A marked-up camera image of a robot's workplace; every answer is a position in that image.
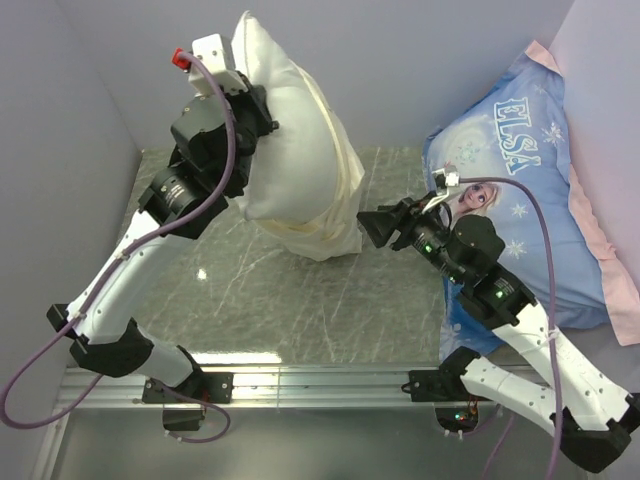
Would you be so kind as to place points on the blue Elsa pillow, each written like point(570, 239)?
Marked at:
point(512, 150)

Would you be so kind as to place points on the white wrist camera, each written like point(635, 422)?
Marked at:
point(215, 53)
point(446, 181)

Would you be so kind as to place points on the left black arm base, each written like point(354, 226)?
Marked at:
point(184, 408)

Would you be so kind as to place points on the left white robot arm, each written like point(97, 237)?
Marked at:
point(216, 139)

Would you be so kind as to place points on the aluminium mounting rail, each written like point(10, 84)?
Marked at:
point(276, 386)

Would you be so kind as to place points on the cream pillowcase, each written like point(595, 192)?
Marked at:
point(335, 232)

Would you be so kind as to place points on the white pillow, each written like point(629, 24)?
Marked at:
point(293, 175)

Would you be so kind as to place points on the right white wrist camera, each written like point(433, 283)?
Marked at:
point(446, 181)

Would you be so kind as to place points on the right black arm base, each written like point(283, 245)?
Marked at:
point(456, 410)

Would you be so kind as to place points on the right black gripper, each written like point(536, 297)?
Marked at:
point(381, 223)

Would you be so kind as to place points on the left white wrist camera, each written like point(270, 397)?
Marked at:
point(215, 53)

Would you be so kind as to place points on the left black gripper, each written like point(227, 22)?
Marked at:
point(255, 98)

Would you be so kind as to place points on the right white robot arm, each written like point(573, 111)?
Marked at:
point(593, 416)

